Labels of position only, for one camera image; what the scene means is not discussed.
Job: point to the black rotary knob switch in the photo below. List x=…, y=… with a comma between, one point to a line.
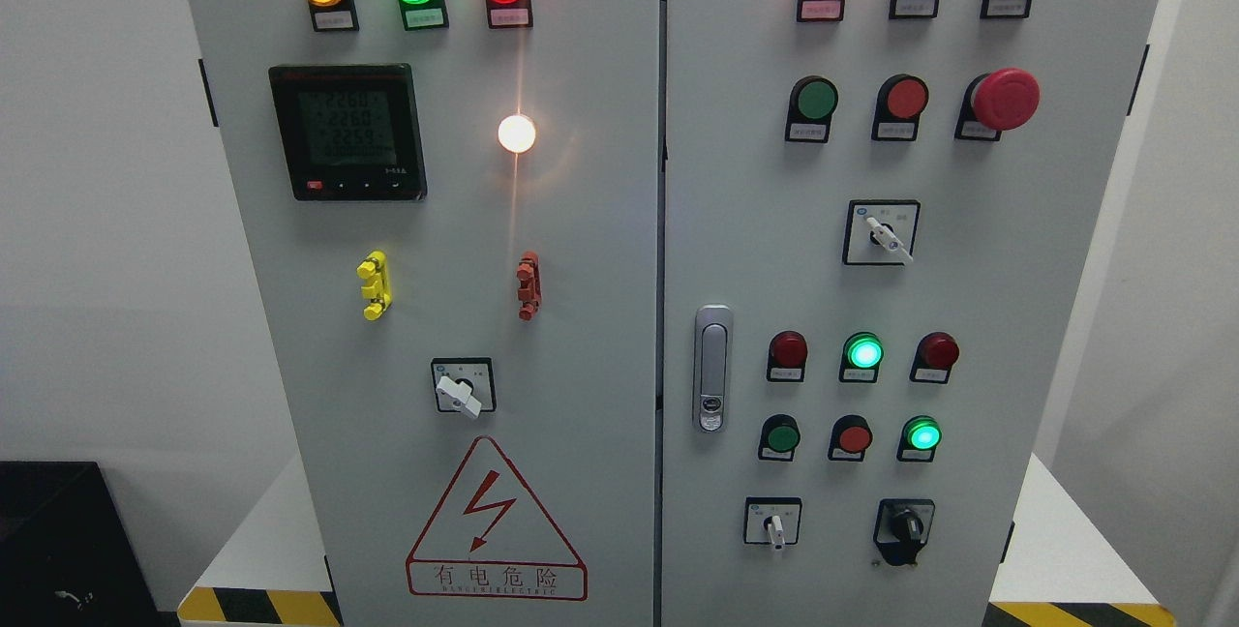
x=902, y=529

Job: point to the grey electrical cabinet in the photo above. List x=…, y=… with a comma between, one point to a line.
x=660, y=182

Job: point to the red test terminal block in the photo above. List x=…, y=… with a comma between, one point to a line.
x=529, y=292

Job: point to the white glowing lamp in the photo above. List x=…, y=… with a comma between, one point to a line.
x=517, y=134

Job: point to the dark red indicator left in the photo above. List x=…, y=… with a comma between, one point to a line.
x=788, y=355

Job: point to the dark red indicator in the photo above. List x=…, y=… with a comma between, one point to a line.
x=935, y=356
x=788, y=355

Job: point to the green push button lower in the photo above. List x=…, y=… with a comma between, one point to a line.
x=780, y=436

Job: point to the green push button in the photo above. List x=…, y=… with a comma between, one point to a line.
x=811, y=105
x=780, y=436

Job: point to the yellow test terminal block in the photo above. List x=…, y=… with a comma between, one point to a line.
x=373, y=273

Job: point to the green lit indicator middle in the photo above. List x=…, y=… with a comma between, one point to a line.
x=861, y=358

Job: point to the green push button upper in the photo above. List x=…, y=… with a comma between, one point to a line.
x=811, y=105

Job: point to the red push button lower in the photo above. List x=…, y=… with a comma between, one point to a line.
x=850, y=438

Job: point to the red push button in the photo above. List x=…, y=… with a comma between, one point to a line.
x=898, y=107
x=850, y=438

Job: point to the red electric danger sticker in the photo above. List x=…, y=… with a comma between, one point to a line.
x=491, y=537

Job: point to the black digital power meter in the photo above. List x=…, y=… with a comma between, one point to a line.
x=350, y=132

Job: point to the dark red indicator right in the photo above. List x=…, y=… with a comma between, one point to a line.
x=935, y=356

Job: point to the red push button upper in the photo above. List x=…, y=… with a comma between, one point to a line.
x=898, y=107

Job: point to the green lit button lower right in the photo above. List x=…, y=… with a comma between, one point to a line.
x=920, y=438

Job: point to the red emergency stop mushroom button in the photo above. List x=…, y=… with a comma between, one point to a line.
x=997, y=102

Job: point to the black box lower left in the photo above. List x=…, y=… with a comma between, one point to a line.
x=65, y=557

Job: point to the silver door lock handle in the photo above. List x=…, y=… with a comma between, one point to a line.
x=713, y=326

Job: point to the white selector switch left door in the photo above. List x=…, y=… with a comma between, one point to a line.
x=464, y=385

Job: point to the white selector switch upper right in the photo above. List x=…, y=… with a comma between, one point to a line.
x=880, y=232

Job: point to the white selector switch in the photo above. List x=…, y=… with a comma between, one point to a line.
x=773, y=521
x=880, y=232

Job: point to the white selector switch bottom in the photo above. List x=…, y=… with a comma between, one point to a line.
x=773, y=521

